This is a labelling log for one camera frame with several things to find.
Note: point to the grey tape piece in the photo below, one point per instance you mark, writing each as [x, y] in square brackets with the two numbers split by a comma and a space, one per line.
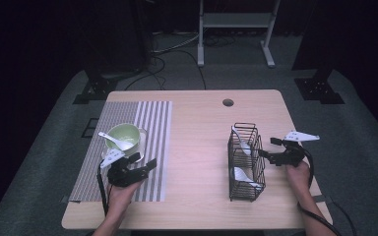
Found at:
[66, 199]
[320, 198]

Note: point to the green bowl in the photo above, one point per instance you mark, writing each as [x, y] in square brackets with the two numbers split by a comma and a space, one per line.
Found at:
[128, 132]

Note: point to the person's left hand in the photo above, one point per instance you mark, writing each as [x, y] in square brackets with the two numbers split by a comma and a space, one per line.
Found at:
[121, 195]

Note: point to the white square plate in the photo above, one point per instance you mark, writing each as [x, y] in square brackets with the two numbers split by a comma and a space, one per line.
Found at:
[143, 144]

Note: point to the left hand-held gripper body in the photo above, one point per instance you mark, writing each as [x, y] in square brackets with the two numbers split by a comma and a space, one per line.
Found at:
[126, 175]

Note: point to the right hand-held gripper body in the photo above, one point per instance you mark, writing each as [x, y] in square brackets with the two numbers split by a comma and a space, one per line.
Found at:
[290, 154]

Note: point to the grey striped placemat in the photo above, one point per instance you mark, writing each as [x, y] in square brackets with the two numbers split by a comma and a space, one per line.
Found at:
[157, 137]

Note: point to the white ceramic spoon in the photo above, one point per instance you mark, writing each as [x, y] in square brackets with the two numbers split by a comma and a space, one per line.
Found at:
[242, 143]
[244, 177]
[121, 143]

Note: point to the floor hatch frame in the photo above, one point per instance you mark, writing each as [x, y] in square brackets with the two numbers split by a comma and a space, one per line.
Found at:
[90, 128]

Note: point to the person's right hand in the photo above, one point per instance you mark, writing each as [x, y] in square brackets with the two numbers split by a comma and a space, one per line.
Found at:
[298, 175]

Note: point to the black stand base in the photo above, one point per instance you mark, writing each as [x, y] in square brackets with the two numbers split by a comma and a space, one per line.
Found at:
[320, 88]
[95, 88]

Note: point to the white metal stand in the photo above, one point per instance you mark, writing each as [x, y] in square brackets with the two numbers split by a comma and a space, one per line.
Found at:
[236, 19]

